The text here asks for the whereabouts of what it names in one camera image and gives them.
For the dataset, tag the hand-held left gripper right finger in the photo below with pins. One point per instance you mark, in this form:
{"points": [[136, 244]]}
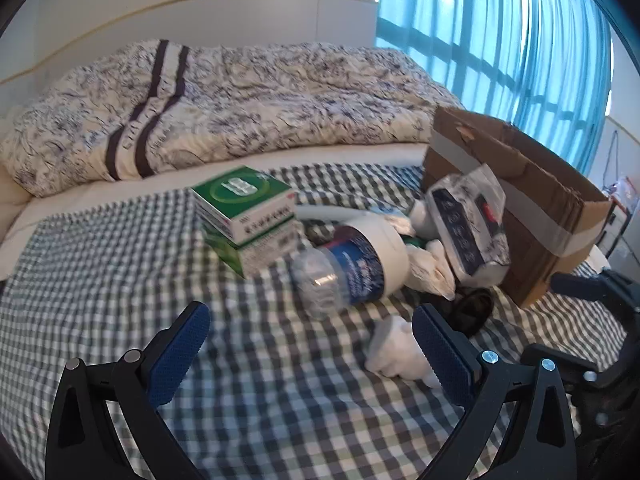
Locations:
{"points": [[445, 355]]}

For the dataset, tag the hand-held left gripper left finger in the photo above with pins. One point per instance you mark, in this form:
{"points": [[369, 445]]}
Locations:
{"points": [[185, 350]]}

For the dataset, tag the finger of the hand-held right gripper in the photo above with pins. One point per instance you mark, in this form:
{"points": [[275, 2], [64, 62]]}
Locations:
{"points": [[592, 377], [575, 285]]}

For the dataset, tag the brown cardboard box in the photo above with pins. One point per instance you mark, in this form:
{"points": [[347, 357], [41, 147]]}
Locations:
{"points": [[545, 210]]}

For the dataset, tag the floral tissue pack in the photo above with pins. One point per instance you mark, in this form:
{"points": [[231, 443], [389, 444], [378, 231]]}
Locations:
{"points": [[465, 225]]}

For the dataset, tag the green white medicine box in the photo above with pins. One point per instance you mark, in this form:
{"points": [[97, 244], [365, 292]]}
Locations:
{"points": [[260, 255], [240, 200]]}

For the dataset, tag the crumpled white tissue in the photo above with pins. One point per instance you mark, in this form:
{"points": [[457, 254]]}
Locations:
{"points": [[430, 270], [397, 352]]}

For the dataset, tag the black cloth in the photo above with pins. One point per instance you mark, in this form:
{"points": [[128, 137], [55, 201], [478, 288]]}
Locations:
{"points": [[472, 310]]}

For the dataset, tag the checked blanket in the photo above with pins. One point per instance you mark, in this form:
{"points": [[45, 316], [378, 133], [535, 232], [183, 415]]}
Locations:
{"points": [[125, 285]]}

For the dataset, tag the white plastic container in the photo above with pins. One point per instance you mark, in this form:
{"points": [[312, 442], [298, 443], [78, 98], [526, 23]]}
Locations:
{"points": [[390, 245]]}

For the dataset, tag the clear plastic water bottle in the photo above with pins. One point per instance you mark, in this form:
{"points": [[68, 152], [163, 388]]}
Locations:
{"points": [[340, 275]]}

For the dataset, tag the white bed sheet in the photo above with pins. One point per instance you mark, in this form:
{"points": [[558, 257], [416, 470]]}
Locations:
{"points": [[125, 187]]}

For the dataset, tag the floral duvet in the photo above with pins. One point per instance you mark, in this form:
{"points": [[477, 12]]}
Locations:
{"points": [[250, 105]]}

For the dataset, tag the turquoise curtain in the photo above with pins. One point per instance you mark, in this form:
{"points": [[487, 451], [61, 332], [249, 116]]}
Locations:
{"points": [[475, 35]]}

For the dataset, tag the white headboard gold trim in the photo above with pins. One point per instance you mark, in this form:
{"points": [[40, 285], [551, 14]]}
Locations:
{"points": [[200, 20]]}

